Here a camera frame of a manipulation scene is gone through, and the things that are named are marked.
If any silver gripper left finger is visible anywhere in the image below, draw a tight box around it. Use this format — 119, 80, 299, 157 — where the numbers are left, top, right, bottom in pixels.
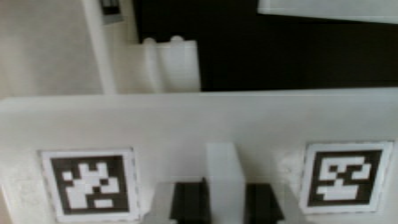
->
169, 181, 211, 224

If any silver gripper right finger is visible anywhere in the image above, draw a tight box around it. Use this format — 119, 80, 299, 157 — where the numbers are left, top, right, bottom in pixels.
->
243, 183, 284, 224

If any white cabinet body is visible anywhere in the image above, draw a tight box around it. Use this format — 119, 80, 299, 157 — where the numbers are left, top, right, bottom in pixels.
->
0, 0, 146, 99

